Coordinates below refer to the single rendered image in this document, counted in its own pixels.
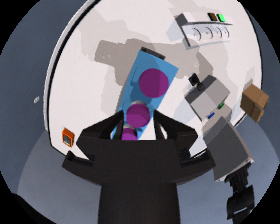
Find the purple round cap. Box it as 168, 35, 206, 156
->
122, 128, 138, 140
126, 103, 151, 128
139, 68, 169, 98

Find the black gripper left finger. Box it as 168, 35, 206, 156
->
80, 110, 124, 140

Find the small brown cardboard box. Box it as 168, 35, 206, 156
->
240, 84, 269, 123

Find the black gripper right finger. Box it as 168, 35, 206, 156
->
153, 109, 198, 152

